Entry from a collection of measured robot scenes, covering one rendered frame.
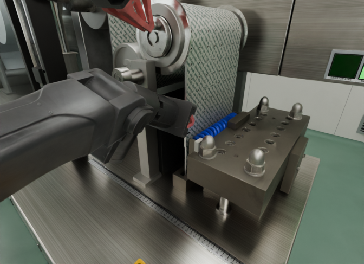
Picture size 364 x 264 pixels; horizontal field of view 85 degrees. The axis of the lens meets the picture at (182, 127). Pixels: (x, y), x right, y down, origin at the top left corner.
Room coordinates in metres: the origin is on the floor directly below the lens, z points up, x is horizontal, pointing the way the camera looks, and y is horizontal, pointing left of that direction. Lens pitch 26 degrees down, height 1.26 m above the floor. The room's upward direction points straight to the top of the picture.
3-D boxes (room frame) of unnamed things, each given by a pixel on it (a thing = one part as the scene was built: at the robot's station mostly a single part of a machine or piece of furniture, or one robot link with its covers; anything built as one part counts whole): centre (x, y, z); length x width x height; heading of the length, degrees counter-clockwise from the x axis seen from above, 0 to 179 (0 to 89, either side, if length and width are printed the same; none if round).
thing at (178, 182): (0.50, -0.08, 0.92); 0.28 x 0.04 x 0.04; 141
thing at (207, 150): (0.35, -0.05, 1.05); 0.04 x 0.04 x 0.04
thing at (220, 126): (0.48, -0.10, 1.03); 0.21 x 0.04 x 0.03; 141
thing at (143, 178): (0.43, 0.10, 1.05); 0.06 x 0.05 x 0.31; 141
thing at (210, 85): (0.49, -0.08, 1.11); 0.23 x 0.01 x 0.18; 141
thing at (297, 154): (0.40, -0.28, 0.96); 0.10 x 0.03 x 0.11; 141
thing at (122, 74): (0.40, 0.12, 1.18); 0.04 x 0.02 x 0.04; 51
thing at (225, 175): (0.45, -0.20, 1.00); 0.40 x 0.16 x 0.06; 141
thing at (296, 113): (0.55, -0.33, 1.05); 0.04 x 0.04 x 0.04
